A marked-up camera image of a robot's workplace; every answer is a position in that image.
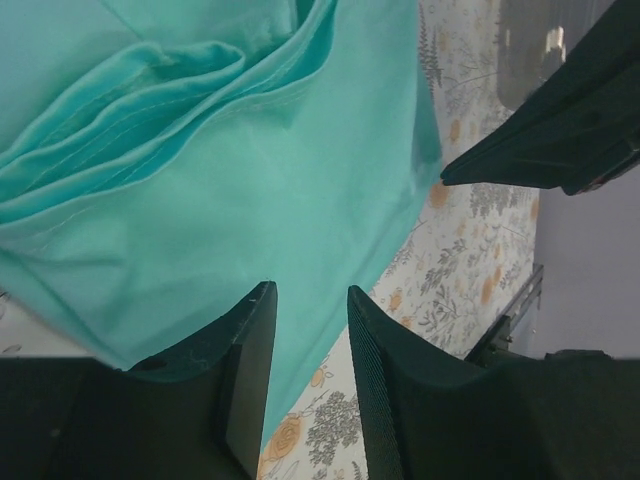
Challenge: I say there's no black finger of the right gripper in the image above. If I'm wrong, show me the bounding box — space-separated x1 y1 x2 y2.
444 100 639 195
441 1 639 186

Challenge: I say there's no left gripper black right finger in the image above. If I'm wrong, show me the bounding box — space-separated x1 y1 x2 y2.
347 286 639 479

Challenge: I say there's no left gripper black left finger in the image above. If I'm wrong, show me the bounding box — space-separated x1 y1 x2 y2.
1 282 278 479

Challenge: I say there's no teal t shirt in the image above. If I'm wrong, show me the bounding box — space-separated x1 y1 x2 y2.
1 1 440 436

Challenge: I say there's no clear plastic bin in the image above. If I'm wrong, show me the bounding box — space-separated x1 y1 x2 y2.
496 0 612 111

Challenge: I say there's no floral patterned table mat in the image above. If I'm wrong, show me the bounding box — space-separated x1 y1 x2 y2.
259 1 538 479

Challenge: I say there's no aluminium frame rail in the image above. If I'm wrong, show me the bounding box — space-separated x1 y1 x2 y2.
465 263 544 367

